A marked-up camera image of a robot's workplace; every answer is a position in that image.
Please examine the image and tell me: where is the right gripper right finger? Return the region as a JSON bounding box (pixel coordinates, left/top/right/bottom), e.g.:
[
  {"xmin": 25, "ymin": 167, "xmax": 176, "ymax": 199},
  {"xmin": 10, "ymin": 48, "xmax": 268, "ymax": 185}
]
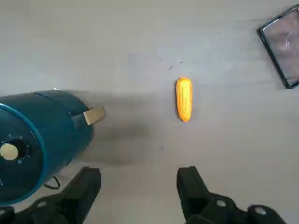
[{"xmin": 176, "ymin": 166, "xmax": 288, "ymax": 224}]

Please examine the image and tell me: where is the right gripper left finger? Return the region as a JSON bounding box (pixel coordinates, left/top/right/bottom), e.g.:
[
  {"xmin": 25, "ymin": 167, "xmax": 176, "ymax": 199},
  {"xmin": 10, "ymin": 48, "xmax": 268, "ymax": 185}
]
[{"xmin": 0, "ymin": 166, "xmax": 102, "ymax": 224}]

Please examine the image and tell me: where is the yellow corn cob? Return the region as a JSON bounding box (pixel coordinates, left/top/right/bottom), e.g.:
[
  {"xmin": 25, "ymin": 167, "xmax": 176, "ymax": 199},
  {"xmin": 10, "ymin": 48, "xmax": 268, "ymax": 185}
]
[{"xmin": 175, "ymin": 77, "xmax": 194, "ymax": 124}]

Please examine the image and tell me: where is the green air fryer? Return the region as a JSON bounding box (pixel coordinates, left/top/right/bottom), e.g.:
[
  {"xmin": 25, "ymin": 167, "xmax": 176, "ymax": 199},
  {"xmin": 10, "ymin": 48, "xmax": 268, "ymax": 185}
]
[{"xmin": 0, "ymin": 90, "xmax": 95, "ymax": 207}]

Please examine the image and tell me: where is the wooden tray with black rim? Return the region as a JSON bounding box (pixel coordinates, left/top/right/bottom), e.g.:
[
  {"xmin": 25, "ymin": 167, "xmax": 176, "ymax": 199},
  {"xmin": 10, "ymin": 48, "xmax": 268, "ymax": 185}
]
[{"xmin": 256, "ymin": 4, "xmax": 299, "ymax": 90}]

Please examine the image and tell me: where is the black air fryer cord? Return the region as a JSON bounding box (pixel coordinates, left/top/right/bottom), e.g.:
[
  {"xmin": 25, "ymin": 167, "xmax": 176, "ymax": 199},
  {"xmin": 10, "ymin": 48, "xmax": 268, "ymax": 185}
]
[{"xmin": 43, "ymin": 175, "xmax": 60, "ymax": 190}]

